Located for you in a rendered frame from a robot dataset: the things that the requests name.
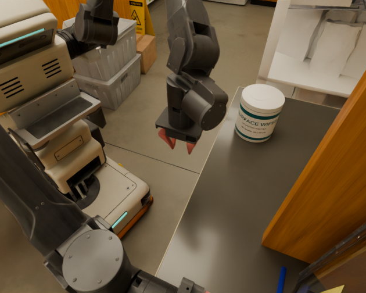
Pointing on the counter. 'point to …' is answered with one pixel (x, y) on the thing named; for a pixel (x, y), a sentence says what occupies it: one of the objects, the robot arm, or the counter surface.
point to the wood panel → (334, 181)
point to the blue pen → (281, 279)
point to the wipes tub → (258, 112)
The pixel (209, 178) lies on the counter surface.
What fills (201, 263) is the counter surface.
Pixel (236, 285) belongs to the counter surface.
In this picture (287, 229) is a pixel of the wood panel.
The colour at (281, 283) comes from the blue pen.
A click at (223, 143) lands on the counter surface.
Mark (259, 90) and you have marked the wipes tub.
